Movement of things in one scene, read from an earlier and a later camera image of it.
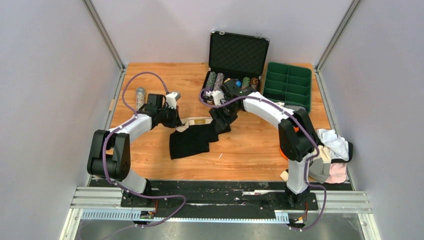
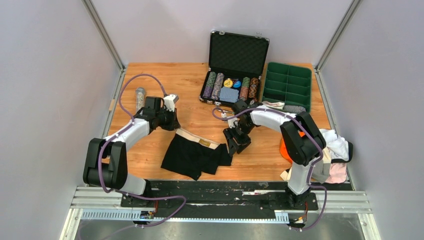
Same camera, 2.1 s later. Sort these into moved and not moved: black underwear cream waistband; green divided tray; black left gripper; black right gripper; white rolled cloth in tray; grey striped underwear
Moved: black underwear cream waistband; black right gripper
Not moved: grey striped underwear; white rolled cloth in tray; black left gripper; green divided tray
